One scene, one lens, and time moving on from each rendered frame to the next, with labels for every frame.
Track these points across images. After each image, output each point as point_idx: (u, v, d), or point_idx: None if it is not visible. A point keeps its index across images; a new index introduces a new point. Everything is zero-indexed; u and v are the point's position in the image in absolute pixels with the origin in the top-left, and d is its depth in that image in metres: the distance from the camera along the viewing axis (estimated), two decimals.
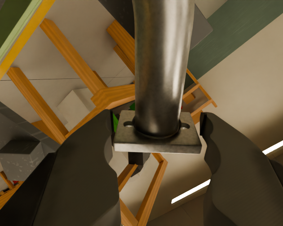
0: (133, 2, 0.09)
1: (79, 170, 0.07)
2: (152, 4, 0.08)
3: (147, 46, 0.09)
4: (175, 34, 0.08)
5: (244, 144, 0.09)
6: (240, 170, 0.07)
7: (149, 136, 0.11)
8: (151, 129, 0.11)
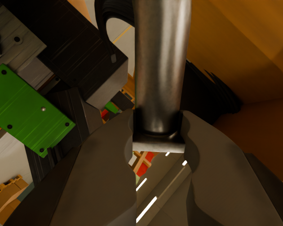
0: (133, 5, 0.09)
1: (99, 167, 0.07)
2: (151, 6, 0.08)
3: (146, 46, 0.09)
4: (173, 35, 0.09)
5: (219, 139, 0.09)
6: (218, 166, 0.07)
7: (148, 135, 0.12)
8: (150, 128, 0.11)
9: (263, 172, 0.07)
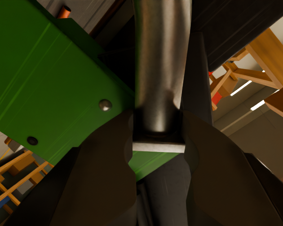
0: (133, 5, 0.09)
1: (99, 167, 0.07)
2: (151, 6, 0.08)
3: (147, 46, 0.09)
4: (173, 35, 0.09)
5: (219, 139, 0.09)
6: (218, 166, 0.07)
7: (148, 135, 0.12)
8: (150, 128, 0.11)
9: (263, 172, 0.07)
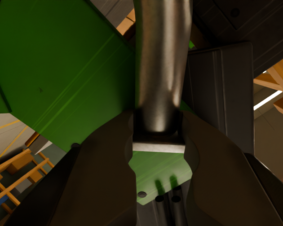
0: (134, 5, 0.09)
1: (99, 167, 0.07)
2: (152, 7, 0.08)
3: (148, 46, 0.09)
4: (174, 35, 0.09)
5: (219, 139, 0.09)
6: (218, 166, 0.07)
7: (148, 135, 0.12)
8: (150, 128, 0.11)
9: (263, 172, 0.07)
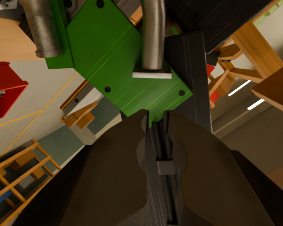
0: (142, 10, 0.23)
1: (111, 166, 0.07)
2: (149, 11, 0.22)
3: (148, 27, 0.23)
4: (158, 22, 0.22)
5: (206, 137, 0.09)
6: (206, 164, 0.08)
7: (148, 70, 0.25)
8: (149, 67, 0.25)
9: (249, 168, 0.07)
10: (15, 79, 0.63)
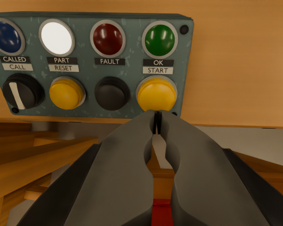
0: None
1: (118, 166, 0.07)
2: None
3: None
4: None
5: (199, 137, 0.09)
6: (200, 164, 0.08)
7: None
8: None
9: (241, 166, 0.07)
10: None
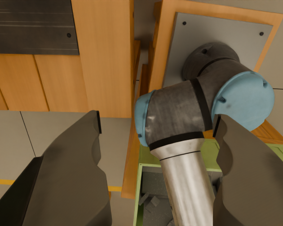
0: None
1: (67, 172, 0.07)
2: None
3: None
4: None
5: (258, 147, 0.08)
6: (254, 173, 0.07)
7: None
8: None
9: None
10: None
